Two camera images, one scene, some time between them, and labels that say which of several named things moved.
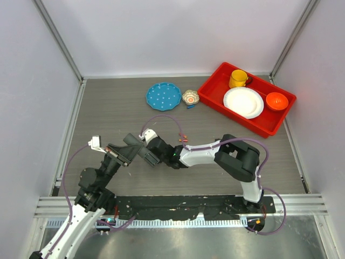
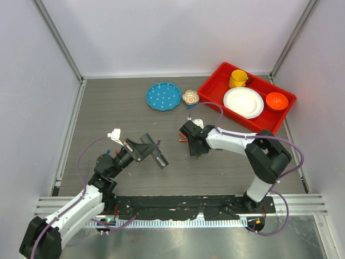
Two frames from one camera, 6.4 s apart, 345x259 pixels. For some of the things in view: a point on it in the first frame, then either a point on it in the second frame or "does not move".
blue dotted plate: (163, 96) does not move
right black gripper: (154, 160) to (194, 151)
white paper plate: (245, 101) does not move
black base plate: (187, 208) does not move
